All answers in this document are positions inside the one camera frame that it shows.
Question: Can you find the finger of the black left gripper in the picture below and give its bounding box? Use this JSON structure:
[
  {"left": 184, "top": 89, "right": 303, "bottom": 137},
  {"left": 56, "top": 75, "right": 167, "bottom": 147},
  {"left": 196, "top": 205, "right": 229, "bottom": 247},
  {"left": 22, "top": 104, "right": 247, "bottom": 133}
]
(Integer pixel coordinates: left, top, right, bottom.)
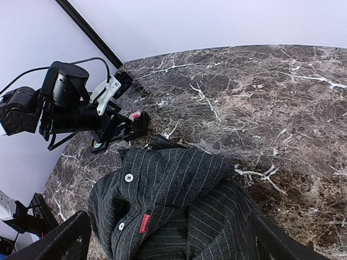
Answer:
[
  {"left": 112, "top": 113, "right": 134, "bottom": 125},
  {"left": 114, "top": 123, "right": 134, "bottom": 137}
]

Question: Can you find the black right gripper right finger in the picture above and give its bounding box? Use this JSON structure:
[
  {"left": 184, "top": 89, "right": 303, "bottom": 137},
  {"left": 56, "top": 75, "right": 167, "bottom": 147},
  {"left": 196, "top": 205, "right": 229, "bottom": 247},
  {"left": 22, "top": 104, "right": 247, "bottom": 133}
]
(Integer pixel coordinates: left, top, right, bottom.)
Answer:
[{"left": 246, "top": 214, "right": 327, "bottom": 259}]

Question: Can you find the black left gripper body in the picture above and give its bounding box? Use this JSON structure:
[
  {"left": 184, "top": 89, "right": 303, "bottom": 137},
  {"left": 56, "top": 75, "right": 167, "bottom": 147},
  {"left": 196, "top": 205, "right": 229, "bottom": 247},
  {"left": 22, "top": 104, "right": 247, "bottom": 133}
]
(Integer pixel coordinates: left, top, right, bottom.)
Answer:
[{"left": 94, "top": 113, "right": 120, "bottom": 142}]

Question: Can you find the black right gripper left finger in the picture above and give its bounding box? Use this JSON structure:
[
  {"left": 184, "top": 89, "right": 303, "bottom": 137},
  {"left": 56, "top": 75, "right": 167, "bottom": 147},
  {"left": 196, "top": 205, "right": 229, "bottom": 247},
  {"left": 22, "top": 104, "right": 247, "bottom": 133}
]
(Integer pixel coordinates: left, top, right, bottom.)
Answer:
[{"left": 5, "top": 211, "right": 92, "bottom": 259}]

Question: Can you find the pink white beaded brooch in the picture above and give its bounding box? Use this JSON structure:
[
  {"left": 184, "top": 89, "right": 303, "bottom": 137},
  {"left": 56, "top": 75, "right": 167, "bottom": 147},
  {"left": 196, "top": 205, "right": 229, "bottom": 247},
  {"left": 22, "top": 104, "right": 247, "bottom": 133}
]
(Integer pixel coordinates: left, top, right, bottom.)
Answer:
[{"left": 128, "top": 110, "right": 141, "bottom": 122}]

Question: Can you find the orange green round brooch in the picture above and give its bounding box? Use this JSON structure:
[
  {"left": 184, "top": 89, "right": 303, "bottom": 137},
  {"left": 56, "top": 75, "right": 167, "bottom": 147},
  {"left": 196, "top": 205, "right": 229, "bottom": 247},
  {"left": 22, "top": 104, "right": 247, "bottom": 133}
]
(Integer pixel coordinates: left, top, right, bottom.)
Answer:
[{"left": 92, "top": 142, "right": 106, "bottom": 150}]

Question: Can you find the black pinstriped garment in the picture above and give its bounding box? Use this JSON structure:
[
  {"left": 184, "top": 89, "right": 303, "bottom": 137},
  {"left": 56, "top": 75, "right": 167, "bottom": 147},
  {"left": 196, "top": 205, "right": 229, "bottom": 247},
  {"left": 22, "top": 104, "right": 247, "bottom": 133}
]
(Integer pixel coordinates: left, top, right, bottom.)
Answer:
[{"left": 88, "top": 137, "right": 259, "bottom": 259}]

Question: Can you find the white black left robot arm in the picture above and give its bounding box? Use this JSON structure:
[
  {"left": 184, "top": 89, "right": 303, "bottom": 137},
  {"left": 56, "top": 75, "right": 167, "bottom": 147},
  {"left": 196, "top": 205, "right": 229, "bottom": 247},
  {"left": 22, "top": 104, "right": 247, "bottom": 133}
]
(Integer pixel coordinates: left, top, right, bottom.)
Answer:
[{"left": 1, "top": 61, "right": 141, "bottom": 151}]

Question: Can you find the black box left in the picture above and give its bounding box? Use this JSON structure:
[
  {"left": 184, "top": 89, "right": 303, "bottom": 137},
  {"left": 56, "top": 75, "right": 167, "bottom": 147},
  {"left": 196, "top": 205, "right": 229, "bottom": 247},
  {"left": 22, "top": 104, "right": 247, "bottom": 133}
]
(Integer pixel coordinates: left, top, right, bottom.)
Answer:
[{"left": 91, "top": 139, "right": 110, "bottom": 154}]

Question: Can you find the black box right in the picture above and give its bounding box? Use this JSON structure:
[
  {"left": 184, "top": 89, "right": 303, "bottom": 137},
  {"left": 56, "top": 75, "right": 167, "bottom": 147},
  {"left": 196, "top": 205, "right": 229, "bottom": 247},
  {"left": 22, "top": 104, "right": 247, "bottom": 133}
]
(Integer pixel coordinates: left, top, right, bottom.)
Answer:
[{"left": 126, "top": 111, "right": 150, "bottom": 142}]

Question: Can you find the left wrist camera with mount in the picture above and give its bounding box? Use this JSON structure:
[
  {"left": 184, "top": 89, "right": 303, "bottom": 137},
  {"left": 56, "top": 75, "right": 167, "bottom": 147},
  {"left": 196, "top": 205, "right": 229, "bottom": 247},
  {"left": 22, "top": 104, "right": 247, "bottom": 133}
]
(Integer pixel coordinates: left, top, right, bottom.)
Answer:
[{"left": 89, "top": 71, "right": 133, "bottom": 116}]

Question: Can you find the black front frame rail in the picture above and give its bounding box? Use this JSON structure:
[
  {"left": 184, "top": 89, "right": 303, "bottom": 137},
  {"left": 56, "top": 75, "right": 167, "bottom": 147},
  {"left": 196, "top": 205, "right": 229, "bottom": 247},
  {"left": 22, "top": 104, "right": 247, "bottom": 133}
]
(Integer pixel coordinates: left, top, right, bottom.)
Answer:
[{"left": 29, "top": 193, "right": 59, "bottom": 238}]

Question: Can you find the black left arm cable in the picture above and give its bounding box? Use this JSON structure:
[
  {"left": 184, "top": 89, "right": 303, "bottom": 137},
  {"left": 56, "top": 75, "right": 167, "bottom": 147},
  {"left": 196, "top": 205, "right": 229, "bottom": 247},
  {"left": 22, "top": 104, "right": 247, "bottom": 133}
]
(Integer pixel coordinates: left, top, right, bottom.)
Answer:
[{"left": 0, "top": 56, "right": 112, "bottom": 95}]

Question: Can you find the black left corner frame post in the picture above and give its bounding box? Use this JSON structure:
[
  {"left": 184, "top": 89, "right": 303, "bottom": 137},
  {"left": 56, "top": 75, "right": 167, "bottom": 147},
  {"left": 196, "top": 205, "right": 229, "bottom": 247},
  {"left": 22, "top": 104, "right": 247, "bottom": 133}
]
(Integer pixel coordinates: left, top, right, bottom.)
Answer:
[{"left": 55, "top": 0, "right": 123, "bottom": 69}]

